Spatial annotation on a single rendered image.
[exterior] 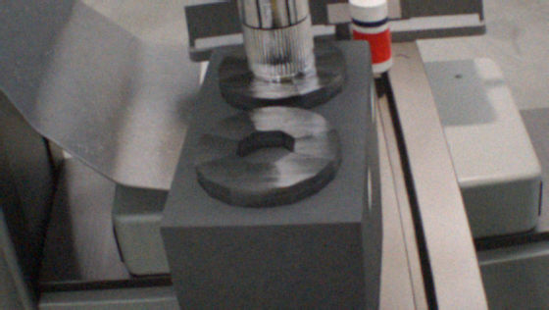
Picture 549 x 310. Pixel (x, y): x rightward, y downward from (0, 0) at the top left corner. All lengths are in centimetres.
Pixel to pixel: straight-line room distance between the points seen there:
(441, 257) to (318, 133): 24
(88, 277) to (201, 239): 61
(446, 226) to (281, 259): 30
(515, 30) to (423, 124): 227
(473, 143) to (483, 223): 10
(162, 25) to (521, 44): 122
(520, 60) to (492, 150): 194
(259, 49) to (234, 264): 15
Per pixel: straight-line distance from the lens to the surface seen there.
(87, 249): 125
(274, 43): 69
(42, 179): 133
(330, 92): 70
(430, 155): 97
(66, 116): 111
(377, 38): 108
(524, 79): 299
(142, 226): 113
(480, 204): 114
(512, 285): 122
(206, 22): 115
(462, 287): 82
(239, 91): 69
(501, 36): 323
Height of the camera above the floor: 151
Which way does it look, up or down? 34 degrees down
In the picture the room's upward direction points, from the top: 8 degrees counter-clockwise
